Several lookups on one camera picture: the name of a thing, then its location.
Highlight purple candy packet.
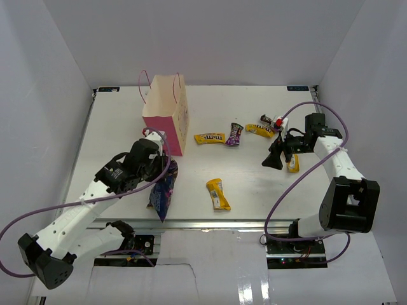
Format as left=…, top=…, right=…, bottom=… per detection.
left=225, top=123, right=244, bottom=146

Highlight purple snack chip bag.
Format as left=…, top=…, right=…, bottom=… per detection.
left=146, top=158, right=178, bottom=222

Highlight blue label sticker right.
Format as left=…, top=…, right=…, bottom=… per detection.
left=287, top=86, right=310, bottom=92

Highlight blue label sticker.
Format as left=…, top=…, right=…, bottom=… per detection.
left=287, top=86, right=310, bottom=92
left=97, top=86, right=120, bottom=93

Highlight yellow m&m packet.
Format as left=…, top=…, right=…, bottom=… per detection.
left=194, top=133, right=226, bottom=145
left=245, top=124, right=274, bottom=138

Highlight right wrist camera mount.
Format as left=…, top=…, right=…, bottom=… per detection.
left=273, top=117, right=289, bottom=139

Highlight aluminium front rail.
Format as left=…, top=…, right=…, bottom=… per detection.
left=87, top=219, right=293, bottom=233

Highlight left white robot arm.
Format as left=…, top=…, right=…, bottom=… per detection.
left=18, top=132, right=169, bottom=290

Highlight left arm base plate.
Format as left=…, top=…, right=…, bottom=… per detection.
left=102, top=234, right=155, bottom=257

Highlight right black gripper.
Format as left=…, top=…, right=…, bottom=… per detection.
left=262, top=128, right=312, bottom=170

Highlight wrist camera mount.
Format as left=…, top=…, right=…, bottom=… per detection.
left=142, top=128, right=166, bottom=148
left=273, top=117, right=289, bottom=139

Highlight brown snickers bar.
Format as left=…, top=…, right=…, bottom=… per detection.
left=260, top=114, right=274, bottom=125

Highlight pink paper gift bag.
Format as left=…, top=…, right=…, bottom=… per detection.
left=139, top=72, right=190, bottom=156

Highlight yellow packet under gripper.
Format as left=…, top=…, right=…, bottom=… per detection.
left=287, top=154, right=300, bottom=173

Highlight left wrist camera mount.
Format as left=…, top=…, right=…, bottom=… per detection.
left=142, top=128, right=166, bottom=148

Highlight blue label sticker left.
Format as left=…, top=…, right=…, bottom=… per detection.
left=97, top=86, right=120, bottom=93

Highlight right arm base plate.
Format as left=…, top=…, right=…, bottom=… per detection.
left=260, top=235, right=325, bottom=256

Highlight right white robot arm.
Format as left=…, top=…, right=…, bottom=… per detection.
left=262, top=113, right=380, bottom=254

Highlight yellow candy packet front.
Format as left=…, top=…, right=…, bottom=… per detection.
left=206, top=179, right=231, bottom=211

